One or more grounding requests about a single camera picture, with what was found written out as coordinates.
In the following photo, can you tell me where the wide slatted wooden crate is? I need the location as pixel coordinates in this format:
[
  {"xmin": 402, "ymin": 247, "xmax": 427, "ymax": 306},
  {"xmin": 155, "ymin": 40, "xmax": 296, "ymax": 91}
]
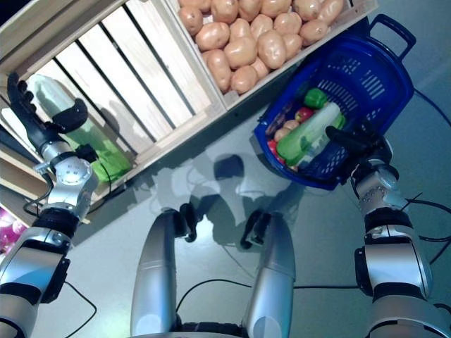
[{"xmin": 0, "ymin": 0, "xmax": 228, "ymax": 212}]

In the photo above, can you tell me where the black robot pelvis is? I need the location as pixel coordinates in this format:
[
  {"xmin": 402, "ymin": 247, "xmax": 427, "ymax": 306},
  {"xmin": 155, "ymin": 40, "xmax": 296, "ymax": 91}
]
[{"xmin": 174, "ymin": 320, "xmax": 247, "ymax": 338}]

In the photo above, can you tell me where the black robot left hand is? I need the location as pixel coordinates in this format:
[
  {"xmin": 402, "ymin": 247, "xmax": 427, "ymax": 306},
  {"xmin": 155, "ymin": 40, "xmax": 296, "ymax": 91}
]
[{"xmin": 6, "ymin": 73, "xmax": 89, "ymax": 156}]

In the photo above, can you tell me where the purple onion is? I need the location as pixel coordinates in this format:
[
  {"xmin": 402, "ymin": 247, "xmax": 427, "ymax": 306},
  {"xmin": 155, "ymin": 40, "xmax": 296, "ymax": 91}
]
[{"xmin": 0, "ymin": 207, "xmax": 28, "ymax": 256}]

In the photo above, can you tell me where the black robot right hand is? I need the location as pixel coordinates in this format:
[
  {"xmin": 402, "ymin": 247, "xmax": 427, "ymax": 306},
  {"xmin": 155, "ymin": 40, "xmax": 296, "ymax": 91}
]
[{"xmin": 324, "ymin": 121, "xmax": 395, "ymax": 167}]

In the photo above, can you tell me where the silver robot leg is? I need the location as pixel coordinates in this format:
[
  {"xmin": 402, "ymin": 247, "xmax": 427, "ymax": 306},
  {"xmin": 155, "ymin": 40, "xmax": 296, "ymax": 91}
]
[
  {"xmin": 130, "ymin": 203, "xmax": 198, "ymax": 338},
  {"xmin": 240, "ymin": 210, "xmax": 296, "ymax": 338}
]

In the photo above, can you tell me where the black floor cable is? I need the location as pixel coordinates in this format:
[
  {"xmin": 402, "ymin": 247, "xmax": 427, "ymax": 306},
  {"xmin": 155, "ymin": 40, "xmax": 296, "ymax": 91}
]
[{"xmin": 412, "ymin": 87, "xmax": 451, "ymax": 127}]

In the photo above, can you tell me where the silver robot left leg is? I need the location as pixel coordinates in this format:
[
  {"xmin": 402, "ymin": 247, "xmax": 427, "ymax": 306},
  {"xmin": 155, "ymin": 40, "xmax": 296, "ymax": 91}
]
[{"xmin": 130, "ymin": 203, "xmax": 198, "ymax": 338}]

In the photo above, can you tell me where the blue plastic shopping basket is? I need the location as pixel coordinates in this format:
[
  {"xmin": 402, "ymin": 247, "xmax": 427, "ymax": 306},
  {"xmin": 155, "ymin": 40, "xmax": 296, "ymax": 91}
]
[{"xmin": 253, "ymin": 13, "xmax": 416, "ymax": 192}]

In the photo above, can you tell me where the purple eggplant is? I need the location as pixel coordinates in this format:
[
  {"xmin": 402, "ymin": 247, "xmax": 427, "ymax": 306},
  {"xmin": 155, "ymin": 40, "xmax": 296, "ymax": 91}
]
[{"xmin": 267, "ymin": 105, "xmax": 295, "ymax": 133}]

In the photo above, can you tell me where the wooden display stand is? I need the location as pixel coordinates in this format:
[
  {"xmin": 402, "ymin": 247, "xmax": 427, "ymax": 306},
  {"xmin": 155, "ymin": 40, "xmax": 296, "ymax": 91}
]
[{"xmin": 0, "ymin": 0, "xmax": 380, "ymax": 247}]

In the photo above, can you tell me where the black tether cable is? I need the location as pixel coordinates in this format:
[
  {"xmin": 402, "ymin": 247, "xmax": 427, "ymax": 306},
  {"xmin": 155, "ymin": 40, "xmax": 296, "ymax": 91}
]
[{"xmin": 175, "ymin": 279, "xmax": 359, "ymax": 311}]

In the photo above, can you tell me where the bright green bell pepper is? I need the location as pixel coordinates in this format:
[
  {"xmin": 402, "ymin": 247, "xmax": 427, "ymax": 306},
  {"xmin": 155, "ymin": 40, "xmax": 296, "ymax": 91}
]
[{"xmin": 304, "ymin": 87, "xmax": 328, "ymax": 108}]

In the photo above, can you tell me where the red chili pepper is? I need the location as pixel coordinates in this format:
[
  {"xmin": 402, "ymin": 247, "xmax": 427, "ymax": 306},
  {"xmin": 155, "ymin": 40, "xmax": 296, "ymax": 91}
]
[{"xmin": 267, "ymin": 139, "xmax": 287, "ymax": 165}]

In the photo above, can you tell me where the wooden potato crate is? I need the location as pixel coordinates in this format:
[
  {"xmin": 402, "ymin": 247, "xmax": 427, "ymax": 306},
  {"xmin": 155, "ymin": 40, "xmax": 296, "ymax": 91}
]
[{"xmin": 165, "ymin": 0, "xmax": 380, "ymax": 110}]

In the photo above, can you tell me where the silver robot right leg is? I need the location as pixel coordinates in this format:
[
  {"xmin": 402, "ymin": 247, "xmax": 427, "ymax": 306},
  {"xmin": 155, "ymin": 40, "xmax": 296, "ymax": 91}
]
[{"xmin": 240, "ymin": 210, "xmax": 296, "ymax": 338}]

